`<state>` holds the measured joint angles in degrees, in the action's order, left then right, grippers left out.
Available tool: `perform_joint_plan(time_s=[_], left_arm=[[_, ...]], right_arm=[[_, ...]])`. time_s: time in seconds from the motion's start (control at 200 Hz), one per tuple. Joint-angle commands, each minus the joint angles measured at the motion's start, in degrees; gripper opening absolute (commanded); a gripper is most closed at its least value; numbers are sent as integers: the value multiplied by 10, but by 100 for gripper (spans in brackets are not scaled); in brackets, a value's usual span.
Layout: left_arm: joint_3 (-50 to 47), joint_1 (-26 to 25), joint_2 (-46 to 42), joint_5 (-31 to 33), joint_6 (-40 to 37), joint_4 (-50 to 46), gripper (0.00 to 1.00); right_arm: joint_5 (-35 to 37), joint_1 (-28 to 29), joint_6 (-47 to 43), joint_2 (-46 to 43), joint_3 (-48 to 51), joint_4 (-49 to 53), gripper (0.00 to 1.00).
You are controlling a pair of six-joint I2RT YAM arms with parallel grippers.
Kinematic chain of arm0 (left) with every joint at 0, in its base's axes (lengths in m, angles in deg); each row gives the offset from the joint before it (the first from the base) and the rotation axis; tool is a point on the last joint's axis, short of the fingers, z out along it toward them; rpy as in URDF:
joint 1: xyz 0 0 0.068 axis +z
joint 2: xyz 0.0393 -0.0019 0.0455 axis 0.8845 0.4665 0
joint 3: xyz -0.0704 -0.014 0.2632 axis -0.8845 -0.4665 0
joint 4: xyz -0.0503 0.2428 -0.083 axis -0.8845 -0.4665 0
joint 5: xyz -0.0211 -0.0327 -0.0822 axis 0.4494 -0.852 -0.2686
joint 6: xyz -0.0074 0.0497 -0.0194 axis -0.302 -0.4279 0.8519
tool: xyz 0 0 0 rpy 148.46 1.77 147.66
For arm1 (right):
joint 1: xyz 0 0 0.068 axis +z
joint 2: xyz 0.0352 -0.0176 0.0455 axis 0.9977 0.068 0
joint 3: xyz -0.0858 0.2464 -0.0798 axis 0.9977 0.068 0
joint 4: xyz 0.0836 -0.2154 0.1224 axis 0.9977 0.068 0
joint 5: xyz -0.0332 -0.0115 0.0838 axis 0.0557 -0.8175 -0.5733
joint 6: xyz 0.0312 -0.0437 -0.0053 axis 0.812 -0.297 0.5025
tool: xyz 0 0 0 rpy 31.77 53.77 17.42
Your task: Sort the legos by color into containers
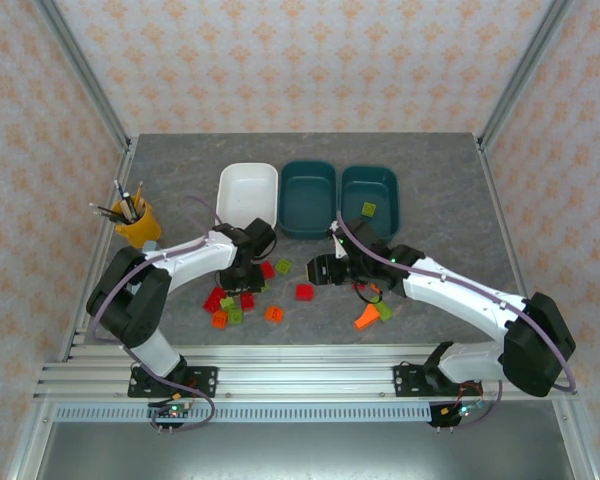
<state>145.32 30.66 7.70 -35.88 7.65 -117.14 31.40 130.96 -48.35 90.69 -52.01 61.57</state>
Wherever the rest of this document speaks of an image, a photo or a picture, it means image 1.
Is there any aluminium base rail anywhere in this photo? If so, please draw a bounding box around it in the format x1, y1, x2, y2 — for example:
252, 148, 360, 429
32, 344, 579, 404

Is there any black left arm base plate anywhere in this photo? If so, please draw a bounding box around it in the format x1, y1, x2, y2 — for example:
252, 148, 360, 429
127, 366, 219, 399

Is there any grey metal front panel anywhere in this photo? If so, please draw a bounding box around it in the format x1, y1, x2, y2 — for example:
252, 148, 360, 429
34, 422, 576, 480

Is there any yellow pencil cup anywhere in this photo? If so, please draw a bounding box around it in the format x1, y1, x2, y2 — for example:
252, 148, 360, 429
112, 198, 162, 249

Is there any controller board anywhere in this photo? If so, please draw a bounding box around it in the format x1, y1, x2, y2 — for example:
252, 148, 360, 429
149, 399, 194, 426
432, 399, 486, 429

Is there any white plastic container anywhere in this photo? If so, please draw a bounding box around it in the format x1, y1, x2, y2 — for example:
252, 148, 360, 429
215, 162, 280, 235

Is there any orange slope lego brick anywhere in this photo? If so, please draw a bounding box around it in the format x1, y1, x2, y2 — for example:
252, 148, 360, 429
353, 304, 381, 331

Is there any right controller board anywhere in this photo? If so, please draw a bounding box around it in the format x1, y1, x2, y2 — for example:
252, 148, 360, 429
432, 399, 486, 429

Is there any left controller board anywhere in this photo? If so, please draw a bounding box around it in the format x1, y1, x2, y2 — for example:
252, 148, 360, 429
149, 399, 194, 426

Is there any aluminium frame post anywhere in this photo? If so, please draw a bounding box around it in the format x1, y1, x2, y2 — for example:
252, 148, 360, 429
32, 0, 134, 151
477, 0, 576, 151

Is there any teal container for orange bricks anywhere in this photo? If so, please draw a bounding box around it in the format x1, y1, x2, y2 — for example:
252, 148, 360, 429
278, 159, 338, 240

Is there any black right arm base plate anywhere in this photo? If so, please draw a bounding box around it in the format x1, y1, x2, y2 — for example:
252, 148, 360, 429
392, 364, 484, 399

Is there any white slotted cable duct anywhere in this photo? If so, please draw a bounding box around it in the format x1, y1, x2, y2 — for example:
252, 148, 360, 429
52, 405, 426, 424

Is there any teal container for green bricks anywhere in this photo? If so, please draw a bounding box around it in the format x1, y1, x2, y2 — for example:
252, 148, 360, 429
339, 165, 402, 242

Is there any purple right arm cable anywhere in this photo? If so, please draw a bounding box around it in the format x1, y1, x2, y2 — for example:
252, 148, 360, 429
335, 210, 579, 431

